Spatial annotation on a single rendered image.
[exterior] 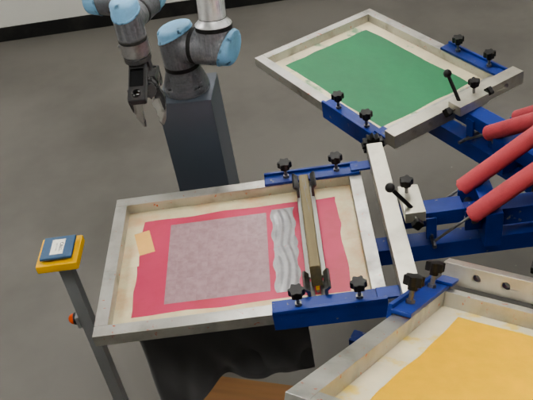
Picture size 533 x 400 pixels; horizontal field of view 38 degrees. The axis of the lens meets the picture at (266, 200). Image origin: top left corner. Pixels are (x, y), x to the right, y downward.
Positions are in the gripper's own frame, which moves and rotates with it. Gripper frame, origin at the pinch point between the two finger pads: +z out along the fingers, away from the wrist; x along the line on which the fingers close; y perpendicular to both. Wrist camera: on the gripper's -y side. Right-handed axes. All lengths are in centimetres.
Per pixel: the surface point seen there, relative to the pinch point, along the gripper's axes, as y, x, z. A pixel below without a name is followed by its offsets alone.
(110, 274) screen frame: -20.0, 17.8, 37.2
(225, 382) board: 16, 5, 134
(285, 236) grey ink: -5, -32, 40
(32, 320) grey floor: 56, 100, 136
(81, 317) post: -6, 40, 69
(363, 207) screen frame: 2, -55, 37
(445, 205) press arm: -5, -78, 32
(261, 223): 2.2, -24.1, 40.6
